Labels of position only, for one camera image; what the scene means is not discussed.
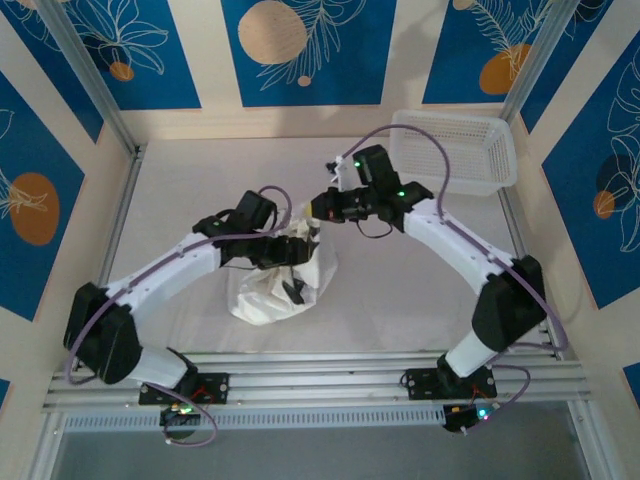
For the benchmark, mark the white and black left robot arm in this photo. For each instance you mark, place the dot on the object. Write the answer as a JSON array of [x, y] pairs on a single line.
[[165, 270]]

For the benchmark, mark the white perforated plastic basket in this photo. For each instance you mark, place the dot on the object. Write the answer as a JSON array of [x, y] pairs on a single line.
[[475, 150]]

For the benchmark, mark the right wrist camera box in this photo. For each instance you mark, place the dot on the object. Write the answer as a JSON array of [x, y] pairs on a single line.
[[341, 172]]

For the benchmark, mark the aluminium mounting rail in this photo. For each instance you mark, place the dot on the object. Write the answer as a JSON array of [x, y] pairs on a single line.
[[320, 380]]

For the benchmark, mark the aluminium frame post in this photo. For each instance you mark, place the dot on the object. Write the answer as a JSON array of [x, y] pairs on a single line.
[[95, 80], [540, 60]]

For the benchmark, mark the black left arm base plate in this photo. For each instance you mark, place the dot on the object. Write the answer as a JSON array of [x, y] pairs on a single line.
[[215, 385]]

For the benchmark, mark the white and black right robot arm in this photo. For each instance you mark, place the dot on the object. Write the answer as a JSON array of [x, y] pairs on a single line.
[[460, 245]]

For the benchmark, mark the white t-shirt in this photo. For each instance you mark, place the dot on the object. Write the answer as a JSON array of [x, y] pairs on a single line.
[[270, 300]]

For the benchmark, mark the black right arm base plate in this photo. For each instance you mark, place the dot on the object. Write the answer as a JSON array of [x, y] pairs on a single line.
[[420, 382]]

